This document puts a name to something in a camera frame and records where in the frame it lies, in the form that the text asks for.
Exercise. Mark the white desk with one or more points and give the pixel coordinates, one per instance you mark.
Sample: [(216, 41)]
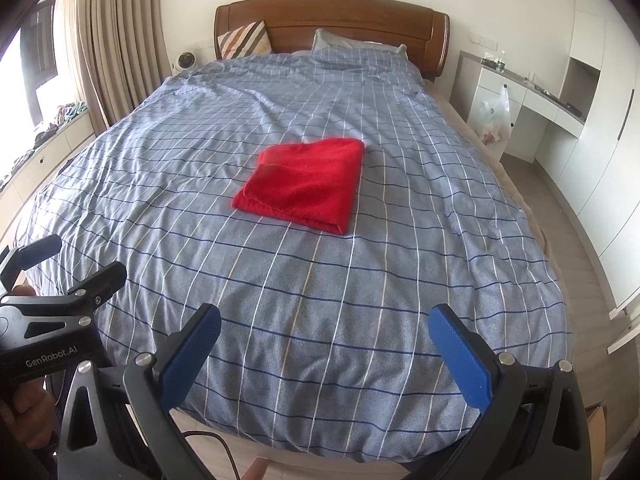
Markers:
[(540, 105)]

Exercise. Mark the blue-grey pillow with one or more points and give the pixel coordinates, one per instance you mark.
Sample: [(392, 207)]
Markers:
[(330, 40)]

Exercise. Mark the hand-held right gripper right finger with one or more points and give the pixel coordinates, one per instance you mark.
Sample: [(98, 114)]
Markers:
[(460, 355)]

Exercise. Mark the white wall switch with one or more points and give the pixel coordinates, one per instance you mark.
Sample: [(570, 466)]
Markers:
[(481, 38)]

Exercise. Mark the pile of clothes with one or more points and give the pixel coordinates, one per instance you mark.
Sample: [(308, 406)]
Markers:
[(70, 110)]

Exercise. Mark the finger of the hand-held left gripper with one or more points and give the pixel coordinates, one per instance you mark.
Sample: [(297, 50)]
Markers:
[(40, 249), (107, 277)]

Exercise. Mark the white wardrobe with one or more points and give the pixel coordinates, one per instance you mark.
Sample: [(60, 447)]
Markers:
[(615, 160)]

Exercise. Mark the window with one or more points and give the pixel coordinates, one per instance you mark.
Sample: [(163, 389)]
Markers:
[(30, 70)]

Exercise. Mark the red knit sweater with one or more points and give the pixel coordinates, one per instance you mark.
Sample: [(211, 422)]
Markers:
[(305, 185)]

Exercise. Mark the beige curtain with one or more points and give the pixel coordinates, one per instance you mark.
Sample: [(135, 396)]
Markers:
[(120, 35)]

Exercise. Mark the white window bench cabinet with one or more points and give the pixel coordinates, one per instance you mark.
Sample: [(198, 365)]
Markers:
[(55, 155)]

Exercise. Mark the striped pillow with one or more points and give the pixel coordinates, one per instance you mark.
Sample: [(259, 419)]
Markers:
[(245, 40)]

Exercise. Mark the person's left hand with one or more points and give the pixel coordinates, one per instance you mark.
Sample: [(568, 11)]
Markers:
[(27, 402)]

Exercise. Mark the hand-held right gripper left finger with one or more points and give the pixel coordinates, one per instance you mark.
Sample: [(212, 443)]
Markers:
[(190, 355)]

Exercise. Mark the wooden headboard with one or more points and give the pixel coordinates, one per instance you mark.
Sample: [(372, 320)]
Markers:
[(350, 20)]

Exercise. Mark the small round fan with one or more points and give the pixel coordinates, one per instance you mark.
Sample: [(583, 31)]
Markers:
[(186, 61)]

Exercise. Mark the cardboard box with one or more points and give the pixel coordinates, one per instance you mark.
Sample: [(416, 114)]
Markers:
[(596, 420)]

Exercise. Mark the blue checked duvet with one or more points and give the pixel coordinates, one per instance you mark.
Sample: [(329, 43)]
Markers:
[(300, 310)]

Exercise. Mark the white plastic bag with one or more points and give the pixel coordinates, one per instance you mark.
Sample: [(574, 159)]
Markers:
[(495, 115)]

